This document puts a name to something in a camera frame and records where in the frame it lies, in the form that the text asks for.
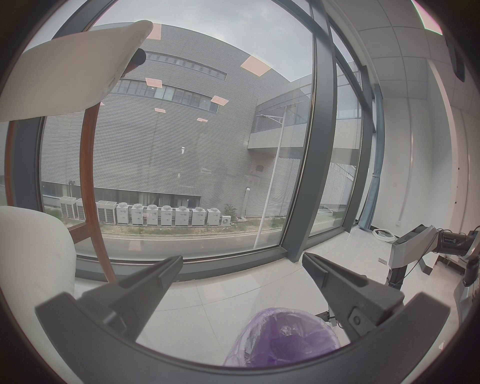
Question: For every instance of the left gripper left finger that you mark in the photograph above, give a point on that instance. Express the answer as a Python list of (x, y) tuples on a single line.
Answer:
[(142, 292)]

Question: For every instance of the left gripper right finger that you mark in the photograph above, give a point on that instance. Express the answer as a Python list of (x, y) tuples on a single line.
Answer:
[(348, 296)]

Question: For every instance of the purple plastic bag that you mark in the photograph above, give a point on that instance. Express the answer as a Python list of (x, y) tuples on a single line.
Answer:
[(288, 337)]

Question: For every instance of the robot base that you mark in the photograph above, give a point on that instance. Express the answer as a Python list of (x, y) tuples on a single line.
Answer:
[(463, 300)]

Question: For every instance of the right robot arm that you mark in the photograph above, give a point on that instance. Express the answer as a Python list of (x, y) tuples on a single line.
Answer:
[(412, 243)]

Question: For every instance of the window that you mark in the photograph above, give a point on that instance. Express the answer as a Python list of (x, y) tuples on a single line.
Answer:
[(187, 150)]

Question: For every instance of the white cushioned wooden chair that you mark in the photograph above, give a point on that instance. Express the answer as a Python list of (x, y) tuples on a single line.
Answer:
[(75, 67)]

